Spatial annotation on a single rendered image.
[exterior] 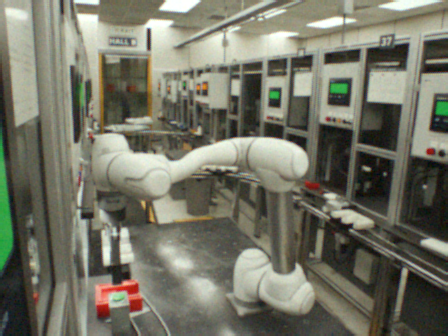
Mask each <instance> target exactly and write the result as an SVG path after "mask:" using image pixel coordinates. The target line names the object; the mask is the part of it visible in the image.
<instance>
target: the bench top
mask: <svg viewBox="0 0 448 336"><path fill-rule="evenodd" d="M158 225H160V227H157V226H158ZM204 226H205V227H204ZM122 228H127V231H128V236H129V243H130V246H131V253H132V252H133V259H134V263H131V268H132V275H133V278H134V279H135V280H138V282H139V289H140V291H141V293H142V294H143V296H145V298H146V299H147V300H148V301H149V303H150V304H151V305H152V306H153V307H154V308H156V311H157V313H158V315H160V316H161V318H162V319H163V321H164V323H165V324H166V326H167V328H168V329H169V332H170V334H171V336H356V335H355V334H354V333H353V332H352V331H351V330H350V329H349V328H348V327H347V326H346V325H345V324H344V323H343V322H341V320H339V319H338V318H337V317H336V316H335V315H334V314H333V313H332V312H331V311H330V310H329V309H328V308H326V306H324V305H323V304H322V303H321V302H320V301H319V300H318V299H317V297H315V298H314V304H313V305H312V307H311V309H310V310H309V311H308V312H307V313H306V314H302V315H289V314H287V313H283V312H282V311H279V310H278V309H275V308H274V311H265V312H262V313H258V314H252V315H248V316H245V317H243V318H240V317H238V314H237V312H236V311H235V309H234V307H233V305H232V304H231V303H230V301H228V299H227V298H226V294H232V293H234V287H233V280H234V270H235V266H236V261H237V260H238V258H239V255H241V253H243V252H244V250H248V249H257V250H261V251H262V252H264V253H265V255H267V257H268V258H269V262H270V263H271V264H272V260H271V255H270V254H269V253H268V252H267V251H266V250H265V249H264V248H263V247H262V246H261V245H260V244H259V243H257V242H256V241H255V240H254V239H253V238H252V237H251V236H250V235H249V234H248V233H247V232H246V231H245V230H244V229H243V228H242V227H241V226H239V225H238V224H237V223H236V222H235V221H234V220H233V219H232V218H231V217H218V218H212V219H204V220H191V221H183V222H169V223H162V224H148V225H142V226H127V227H122ZM101 230H104V229H94V230H91V277H98V276H102V275H107V268H106V266H104V263H103V250H102V235H101ZM178 235H181V237H178ZM187 248H188V249H189V250H186V249H187ZM325 315H326V316H327V317H328V318H325V317H324V316H325ZM132 320H133V321H134V322H135V325H136V326H137V327H138V330H139V331H140V335H141V336H167V334H166V332H165V330H164V328H163V326H162V325H161V323H160V321H159V319H157V317H156V316H155V315H154V314H153V312H152V311H151V312H148V313H146V314H142V315H140V316H136V317H135V318H132Z"/></svg>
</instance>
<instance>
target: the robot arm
mask: <svg viewBox="0 0 448 336"><path fill-rule="evenodd" d="M201 166H226V167H231V166H233V167H238V166H239V168H241V169H247V170H250V171H255V172H256V174H257V175H258V178H259V180H260V181H261V185H262V186H263V188H264V189H265V190H266V203H267V211H268V227H269V235H270V251H271V260H272V264H271V263H270V262H269V258H268V257H267V255H265V253H264V252H262V251H261V250H257V249H248V250H244V252H243V253H241V255H239V258H238V260H237V261H236V266H235V270H234V280H233V287H234V293H232V294H226V298H227V299H228V301H230V303H231V304H232V305H233V307H234V309H235V311H236V312H237V314H238V317H240V318H243V317H245V316H248V315H252V314H258V313H262V312H265V311H274V308H275V309H278V310H279V311H282V312H283V313H287V314H289V315H302V314H306V313H307V312H308V311H309V310H310V309H311V307H312V305H313V304H314V298H315V293H314V290H313V287H312V286H311V284H309V283H308V282H307V280H306V277H305V276H304V273H303V270H302V268H301V267H300V266H299V265H298V264H297V263H296V255H295V230H294V205H293V193H292V188H293V187H294V185H295V184H296V182H297V180H298V179H300V178H302V177H303V176H304V174H305V172H306V171H307V166H308V159H307V155H306V153H305V152H304V150H302V149H301V148H299V147H298V146H297V145H294V144H293V143H292V142H287V141H284V140H281V139H273V138H261V137H248V138H235V139H228V140H226V141H223V142H219V143H217V144H212V145H209V146H207V147H201V148H198V149H196V150H193V151H192V152H190V153H189V154H188V155H186V156H185V157H184V158H182V159H181V160H180V161H168V160H167V158H166V157H164V155H154V154H146V153H138V154H131V153H130V152H129V146H128V144H127V143H126V140H125V138H124V136H123V135H117V134H112V133H108V134H104V135H102V136H98V137H97V138H96V140H95V142H94V145H93V153H92V171H93V180H94V181H95V187H96V190H95V192H96V199H98V200H97V202H98V208H100V219H101V221H102V222H106V223H107V222H108V223H109V224H108V225H106V226H107V232H108V235H109V242H110V243H109V245H110V248H109V249H110V250H112V251H109V255H110V271H111V275H112V286H114V285H123V276H122V262H121V246H120V241H121V239H120V232H121V226H120V222H122V221H123V220H125V219H126V217H127V214H126V207H127V205H128V196H129V197H132V198H134V199H136V200H142V201H157V200H159V199H161V198H163V197H164V196H165V195H167V193H169V190H170V188H171V186H172V183H174V182H178V181H180V180H184V179H185V178H187V177H190V175H191V174H193V173H194V172H195V171H197V170H198V169H200V168H201Z"/></svg>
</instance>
